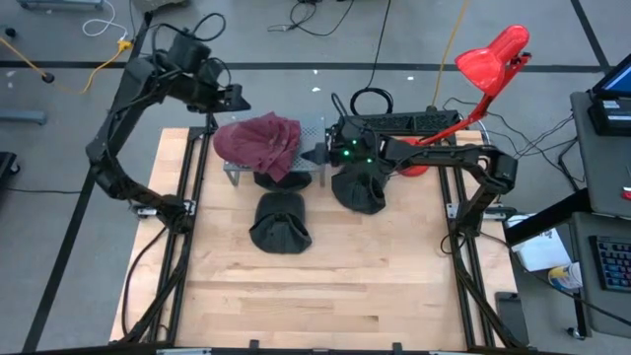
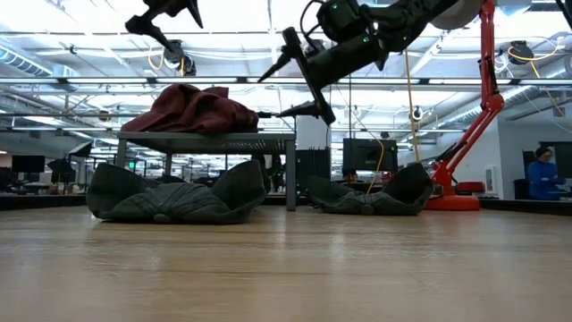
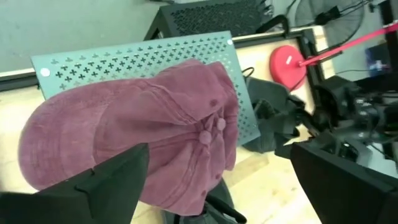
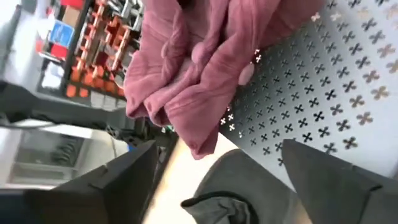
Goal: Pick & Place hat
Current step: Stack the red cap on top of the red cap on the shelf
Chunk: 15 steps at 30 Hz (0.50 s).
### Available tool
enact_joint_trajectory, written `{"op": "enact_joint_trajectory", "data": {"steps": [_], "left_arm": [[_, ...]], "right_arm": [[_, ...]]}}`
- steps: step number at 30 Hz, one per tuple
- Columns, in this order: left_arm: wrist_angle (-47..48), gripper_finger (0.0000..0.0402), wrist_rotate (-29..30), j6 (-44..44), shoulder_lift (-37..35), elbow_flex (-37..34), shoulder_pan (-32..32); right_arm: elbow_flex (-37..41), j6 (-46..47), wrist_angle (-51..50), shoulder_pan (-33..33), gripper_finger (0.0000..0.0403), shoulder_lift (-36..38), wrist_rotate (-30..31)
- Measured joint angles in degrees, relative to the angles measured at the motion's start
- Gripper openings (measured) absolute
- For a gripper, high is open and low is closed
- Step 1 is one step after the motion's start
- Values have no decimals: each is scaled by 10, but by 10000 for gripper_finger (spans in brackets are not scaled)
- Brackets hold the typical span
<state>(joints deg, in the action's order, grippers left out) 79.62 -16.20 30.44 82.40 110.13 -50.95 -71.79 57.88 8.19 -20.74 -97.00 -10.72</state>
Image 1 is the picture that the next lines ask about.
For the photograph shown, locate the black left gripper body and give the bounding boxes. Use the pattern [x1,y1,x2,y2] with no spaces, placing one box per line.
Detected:
[185,73,229,113]

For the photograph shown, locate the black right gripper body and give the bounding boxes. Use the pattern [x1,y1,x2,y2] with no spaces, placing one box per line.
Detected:
[328,120,388,169]

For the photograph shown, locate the dark grey baseball cap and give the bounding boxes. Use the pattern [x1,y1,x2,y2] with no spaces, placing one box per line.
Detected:
[248,191,314,255]
[330,165,388,216]

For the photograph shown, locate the grey perforated metal shelf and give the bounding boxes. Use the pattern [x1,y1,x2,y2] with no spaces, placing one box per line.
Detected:
[223,113,327,187]

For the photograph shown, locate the black baseball cap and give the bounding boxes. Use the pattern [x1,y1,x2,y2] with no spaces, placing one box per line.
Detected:
[253,171,313,193]

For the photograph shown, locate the black perforated metal box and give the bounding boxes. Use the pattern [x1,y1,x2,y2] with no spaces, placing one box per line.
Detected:
[339,109,460,132]

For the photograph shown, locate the red desk lamp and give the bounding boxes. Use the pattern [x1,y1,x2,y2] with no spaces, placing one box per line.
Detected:
[396,24,532,178]

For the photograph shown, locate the grey metal floor foot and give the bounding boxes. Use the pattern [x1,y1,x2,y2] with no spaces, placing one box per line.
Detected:
[17,0,105,11]
[0,108,48,125]

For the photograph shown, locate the black desk beam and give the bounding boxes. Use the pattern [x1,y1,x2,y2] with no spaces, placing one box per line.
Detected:
[502,188,593,248]

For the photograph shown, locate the grey cart top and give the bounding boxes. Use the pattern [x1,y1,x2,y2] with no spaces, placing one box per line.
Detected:
[570,91,631,218]

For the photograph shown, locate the white yellow blue container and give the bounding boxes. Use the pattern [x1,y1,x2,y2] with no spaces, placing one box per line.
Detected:
[546,261,584,292]

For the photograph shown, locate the black laptop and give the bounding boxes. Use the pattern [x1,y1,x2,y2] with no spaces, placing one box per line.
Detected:
[589,51,631,137]

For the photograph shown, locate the black keyboard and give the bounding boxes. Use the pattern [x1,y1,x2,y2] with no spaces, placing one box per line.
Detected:
[589,235,631,293]

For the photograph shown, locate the grey desk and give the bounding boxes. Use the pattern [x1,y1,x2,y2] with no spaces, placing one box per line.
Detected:
[569,211,631,339]

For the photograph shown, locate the black coiled cable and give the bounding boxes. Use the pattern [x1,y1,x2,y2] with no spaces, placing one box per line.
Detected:
[349,0,394,117]

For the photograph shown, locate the yellow extension cord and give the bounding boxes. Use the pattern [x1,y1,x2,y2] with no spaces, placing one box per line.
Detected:
[0,36,134,96]

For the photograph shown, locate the black floor cable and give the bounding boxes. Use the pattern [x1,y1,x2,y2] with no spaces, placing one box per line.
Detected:
[267,0,356,38]

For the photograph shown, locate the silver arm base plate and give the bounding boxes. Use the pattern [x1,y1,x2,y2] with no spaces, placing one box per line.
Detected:
[131,199,197,219]
[446,202,518,222]

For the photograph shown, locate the yellow hanging cable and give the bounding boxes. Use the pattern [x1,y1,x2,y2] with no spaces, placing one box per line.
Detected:
[431,0,469,112]

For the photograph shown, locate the white cable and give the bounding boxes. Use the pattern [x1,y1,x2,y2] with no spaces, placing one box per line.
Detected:
[82,0,130,40]

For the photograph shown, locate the black aluminium table frame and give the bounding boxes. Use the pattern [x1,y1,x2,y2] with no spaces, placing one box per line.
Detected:
[107,110,536,355]

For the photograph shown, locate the black arm base cable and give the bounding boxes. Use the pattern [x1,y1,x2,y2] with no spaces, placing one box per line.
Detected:
[120,229,169,337]

